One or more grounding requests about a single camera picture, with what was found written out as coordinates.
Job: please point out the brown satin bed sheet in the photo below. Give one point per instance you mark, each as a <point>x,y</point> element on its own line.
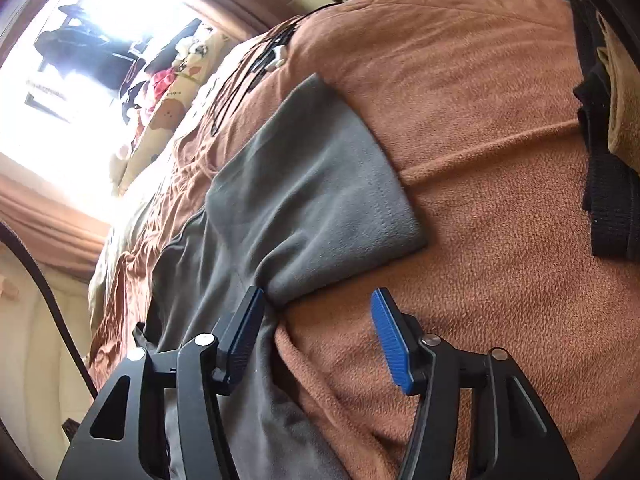
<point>125,285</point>

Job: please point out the grey fleece garment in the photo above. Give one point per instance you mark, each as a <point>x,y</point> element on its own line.
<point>310,175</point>

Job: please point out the tan garment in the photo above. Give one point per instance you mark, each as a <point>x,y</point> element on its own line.
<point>625,110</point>

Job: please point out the red garment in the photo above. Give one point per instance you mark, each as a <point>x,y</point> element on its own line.
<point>162,80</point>

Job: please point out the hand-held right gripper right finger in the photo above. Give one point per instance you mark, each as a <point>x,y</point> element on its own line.
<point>387,335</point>

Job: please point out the cream padded headboard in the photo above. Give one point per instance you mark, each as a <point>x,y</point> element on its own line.
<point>30,360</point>

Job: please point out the brown fleece blanket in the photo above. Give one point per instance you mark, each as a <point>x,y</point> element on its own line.
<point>475,110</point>

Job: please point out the hanging dark clothes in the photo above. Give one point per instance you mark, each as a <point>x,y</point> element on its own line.
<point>100,55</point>

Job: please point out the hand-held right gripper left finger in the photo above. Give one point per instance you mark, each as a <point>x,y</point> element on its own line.
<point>245,335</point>

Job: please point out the bear print pillow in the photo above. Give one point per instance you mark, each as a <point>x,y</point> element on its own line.
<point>165,115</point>

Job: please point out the white plush toy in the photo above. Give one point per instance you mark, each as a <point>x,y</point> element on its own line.
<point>195,42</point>

